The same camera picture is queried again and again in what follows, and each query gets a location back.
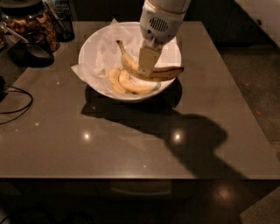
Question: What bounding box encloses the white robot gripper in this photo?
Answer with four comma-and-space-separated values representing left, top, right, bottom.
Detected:
138, 0, 186, 76

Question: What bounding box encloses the yellow banana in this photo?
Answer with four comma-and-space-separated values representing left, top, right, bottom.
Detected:
116, 40, 184, 82
118, 70, 153, 95
108, 67, 129, 94

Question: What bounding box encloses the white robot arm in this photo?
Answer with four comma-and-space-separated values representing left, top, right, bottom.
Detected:
139, 0, 279, 71

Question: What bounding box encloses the white ceramic bowl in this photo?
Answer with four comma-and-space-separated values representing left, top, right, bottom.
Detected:
77, 21, 182, 103

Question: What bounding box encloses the white paper liner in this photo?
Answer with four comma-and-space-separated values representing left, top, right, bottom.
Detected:
70, 17, 179, 97

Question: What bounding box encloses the black mesh pen holder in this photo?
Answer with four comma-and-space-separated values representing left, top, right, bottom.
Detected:
45, 1, 74, 42

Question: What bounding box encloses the glass jar with snacks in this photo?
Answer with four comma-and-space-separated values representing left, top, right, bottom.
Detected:
0, 0, 60, 52

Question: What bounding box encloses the silver spoon handle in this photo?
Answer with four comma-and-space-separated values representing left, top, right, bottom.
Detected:
0, 21, 29, 44

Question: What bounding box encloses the black cable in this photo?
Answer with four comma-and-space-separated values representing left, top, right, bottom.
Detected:
0, 76, 34, 126

